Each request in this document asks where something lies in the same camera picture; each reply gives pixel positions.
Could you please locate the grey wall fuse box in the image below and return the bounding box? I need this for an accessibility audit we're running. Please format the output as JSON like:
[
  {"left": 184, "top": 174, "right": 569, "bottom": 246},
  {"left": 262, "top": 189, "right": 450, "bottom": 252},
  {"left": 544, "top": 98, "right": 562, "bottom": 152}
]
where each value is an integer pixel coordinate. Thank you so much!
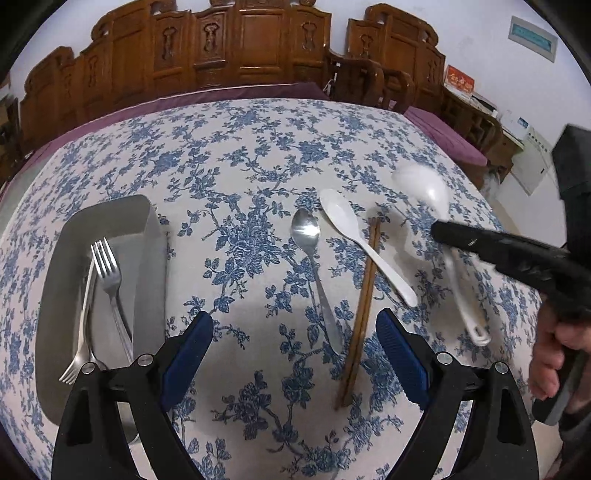
[{"left": 508, "top": 15, "right": 557, "bottom": 63}]

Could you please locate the deep white plastic ladle spoon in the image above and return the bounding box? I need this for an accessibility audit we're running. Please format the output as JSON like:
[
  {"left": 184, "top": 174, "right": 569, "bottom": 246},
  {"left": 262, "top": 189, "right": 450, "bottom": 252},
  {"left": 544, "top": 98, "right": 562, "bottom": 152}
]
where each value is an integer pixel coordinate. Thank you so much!
[{"left": 392, "top": 164, "right": 492, "bottom": 347}]

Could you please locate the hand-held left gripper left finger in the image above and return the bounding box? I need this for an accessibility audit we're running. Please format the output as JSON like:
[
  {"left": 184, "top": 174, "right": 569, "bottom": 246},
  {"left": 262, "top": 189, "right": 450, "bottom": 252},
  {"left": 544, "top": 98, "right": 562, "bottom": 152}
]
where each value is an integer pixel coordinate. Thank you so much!
[{"left": 51, "top": 310, "right": 215, "bottom": 480}]

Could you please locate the metal spoon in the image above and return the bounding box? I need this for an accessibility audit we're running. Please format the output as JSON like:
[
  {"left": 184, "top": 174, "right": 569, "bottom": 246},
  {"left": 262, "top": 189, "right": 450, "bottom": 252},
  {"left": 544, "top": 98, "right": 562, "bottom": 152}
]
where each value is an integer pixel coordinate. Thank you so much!
[{"left": 291, "top": 208, "right": 345, "bottom": 356}]

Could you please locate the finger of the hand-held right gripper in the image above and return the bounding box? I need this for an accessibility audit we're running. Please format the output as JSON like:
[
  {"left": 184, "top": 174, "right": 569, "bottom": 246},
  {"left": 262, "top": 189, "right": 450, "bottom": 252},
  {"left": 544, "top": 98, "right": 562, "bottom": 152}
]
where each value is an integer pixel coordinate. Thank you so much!
[
  {"left": 551, "top": 124, "right": 591, "bottom": 252},
  {"left": 431, "top": 220, "right": 570, "bottom": 283}
]

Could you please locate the person's right hand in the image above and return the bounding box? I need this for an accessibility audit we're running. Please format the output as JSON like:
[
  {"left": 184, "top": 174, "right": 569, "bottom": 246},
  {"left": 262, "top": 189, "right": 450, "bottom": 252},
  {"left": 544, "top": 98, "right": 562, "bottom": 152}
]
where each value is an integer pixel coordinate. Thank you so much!
[{"left": 527, "top": 305, "right": 578, "bottom": 401}]

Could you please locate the carved wooden sofa bench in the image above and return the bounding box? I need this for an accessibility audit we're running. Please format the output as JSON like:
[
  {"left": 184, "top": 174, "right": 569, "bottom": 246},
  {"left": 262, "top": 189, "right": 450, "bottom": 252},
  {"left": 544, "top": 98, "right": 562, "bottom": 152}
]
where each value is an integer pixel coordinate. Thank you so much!
[{"left": 18, "top": 0, "right": 333, "bottom": 153}]

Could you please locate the short purple armchair cushion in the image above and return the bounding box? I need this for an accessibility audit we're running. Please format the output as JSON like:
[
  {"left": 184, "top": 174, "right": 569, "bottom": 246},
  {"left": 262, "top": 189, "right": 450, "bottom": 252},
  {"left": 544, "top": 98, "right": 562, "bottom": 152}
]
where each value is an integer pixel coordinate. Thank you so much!
[{"left": 404, "top": 107, "right": 489, "bottom": 168}]

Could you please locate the wooden side table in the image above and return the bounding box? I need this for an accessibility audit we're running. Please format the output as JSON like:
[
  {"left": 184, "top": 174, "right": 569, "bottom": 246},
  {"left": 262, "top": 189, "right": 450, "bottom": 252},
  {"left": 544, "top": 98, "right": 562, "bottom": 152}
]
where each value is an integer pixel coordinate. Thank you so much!
[{"left": 443, "top": 88, "right": 527, "bottom": 181}]

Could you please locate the white wall meter cabinet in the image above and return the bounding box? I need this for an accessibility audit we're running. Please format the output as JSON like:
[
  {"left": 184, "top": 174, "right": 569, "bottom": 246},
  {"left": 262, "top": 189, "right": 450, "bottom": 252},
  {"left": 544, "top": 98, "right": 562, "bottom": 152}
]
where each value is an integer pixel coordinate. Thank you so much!
[{"left": 510, "top": 129, "right": 555, "bottom": 195}]

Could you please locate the red printed box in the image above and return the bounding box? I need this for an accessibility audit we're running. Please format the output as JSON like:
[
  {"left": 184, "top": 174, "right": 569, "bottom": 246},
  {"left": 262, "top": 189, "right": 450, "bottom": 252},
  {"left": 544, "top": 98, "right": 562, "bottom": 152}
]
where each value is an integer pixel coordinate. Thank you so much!
[{"left": 444, "top": 65, "right": 476, "bottom": 94}]

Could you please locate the rectangular metal tray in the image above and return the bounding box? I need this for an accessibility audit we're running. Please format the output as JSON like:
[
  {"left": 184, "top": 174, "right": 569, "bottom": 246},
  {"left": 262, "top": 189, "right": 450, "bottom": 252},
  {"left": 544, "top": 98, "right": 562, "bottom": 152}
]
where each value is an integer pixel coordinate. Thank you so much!
[{"left": 36, "top": 194, "right": 168, "bottom": 446}]

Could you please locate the blue floral tablecloth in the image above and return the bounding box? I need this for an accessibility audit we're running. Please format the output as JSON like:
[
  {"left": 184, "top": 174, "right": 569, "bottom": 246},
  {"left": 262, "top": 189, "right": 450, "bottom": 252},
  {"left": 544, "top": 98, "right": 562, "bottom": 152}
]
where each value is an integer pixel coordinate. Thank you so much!
[{"left": 0, "top": 98, "right": 546, "bottom": 480}]

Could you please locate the carved wooden armchair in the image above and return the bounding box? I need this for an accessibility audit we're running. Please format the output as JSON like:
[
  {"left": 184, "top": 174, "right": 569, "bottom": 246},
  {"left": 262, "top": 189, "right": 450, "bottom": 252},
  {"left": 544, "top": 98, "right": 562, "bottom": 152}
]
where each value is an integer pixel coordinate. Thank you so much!
[{"left": 325, "top": 4, "right": 504, "bottom": 153}]

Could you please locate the clear plastic bag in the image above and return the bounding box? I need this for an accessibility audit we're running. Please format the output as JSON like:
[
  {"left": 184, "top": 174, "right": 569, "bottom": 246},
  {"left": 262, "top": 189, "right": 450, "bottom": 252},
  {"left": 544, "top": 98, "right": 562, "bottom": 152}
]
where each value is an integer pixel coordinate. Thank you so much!
[{"left": 480, "top": 166, "right": 502, "bottom": 195}]

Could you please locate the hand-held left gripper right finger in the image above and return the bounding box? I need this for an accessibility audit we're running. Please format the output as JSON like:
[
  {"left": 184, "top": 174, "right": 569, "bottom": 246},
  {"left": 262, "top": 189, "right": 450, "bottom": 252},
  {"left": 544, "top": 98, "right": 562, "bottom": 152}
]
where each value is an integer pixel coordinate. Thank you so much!
[{"left": 375, "top": 308, "right": 540, "bottom": 480}]

